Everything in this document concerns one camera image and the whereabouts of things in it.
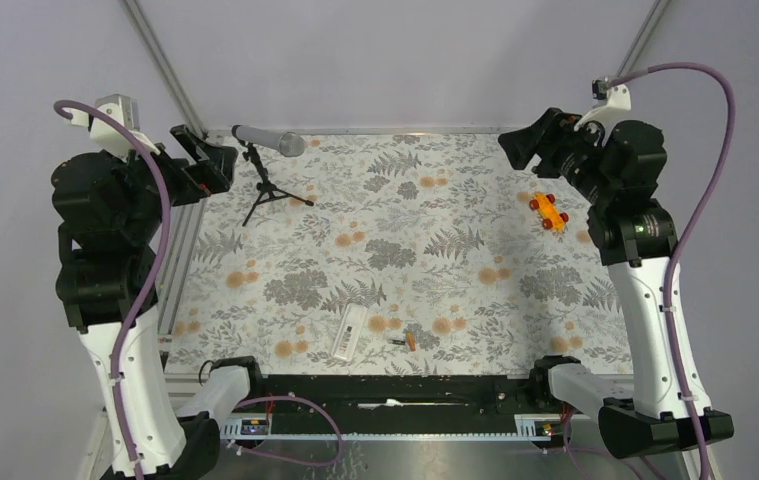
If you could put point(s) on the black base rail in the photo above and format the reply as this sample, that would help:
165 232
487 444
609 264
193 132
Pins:
381 407

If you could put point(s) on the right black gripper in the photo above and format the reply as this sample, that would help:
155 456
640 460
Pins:
556 130

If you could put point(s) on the floral patterned mat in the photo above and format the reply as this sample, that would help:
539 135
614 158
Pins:
433 234

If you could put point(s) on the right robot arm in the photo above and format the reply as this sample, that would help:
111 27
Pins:
667 408

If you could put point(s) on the white remote control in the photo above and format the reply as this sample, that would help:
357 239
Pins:
353 320

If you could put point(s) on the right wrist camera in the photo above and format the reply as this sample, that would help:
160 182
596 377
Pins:
613 102

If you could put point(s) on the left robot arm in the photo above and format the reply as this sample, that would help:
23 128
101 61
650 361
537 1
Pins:
112 203

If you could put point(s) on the grey microphone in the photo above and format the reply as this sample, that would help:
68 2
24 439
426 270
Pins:
287 144

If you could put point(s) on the orange toy car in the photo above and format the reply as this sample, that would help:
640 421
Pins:
545 206

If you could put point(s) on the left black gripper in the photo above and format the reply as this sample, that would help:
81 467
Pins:
198 178

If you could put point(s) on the black tripod stand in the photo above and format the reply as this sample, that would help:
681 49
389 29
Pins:
267 191

